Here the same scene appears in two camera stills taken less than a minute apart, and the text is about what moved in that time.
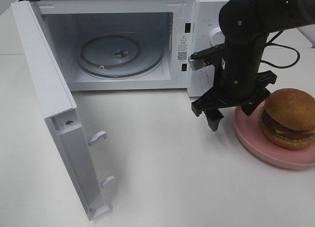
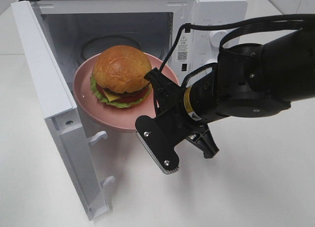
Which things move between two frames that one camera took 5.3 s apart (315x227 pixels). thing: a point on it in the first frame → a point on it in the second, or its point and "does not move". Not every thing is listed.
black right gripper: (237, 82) → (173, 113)
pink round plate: (249, 129) → (124, 118)
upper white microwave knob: (216, 37) does not move
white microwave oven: (132, 41) does not move
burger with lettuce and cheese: (287, 119) → (118, 78)
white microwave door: (54, 95) does not move
